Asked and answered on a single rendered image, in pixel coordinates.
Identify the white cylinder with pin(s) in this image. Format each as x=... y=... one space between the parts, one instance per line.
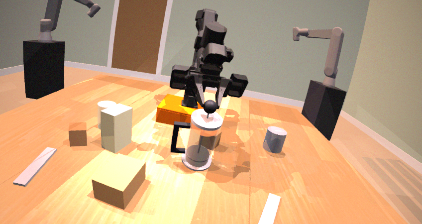
x=101 y=106

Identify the glass french press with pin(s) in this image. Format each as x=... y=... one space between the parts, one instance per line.
x=203 y=131

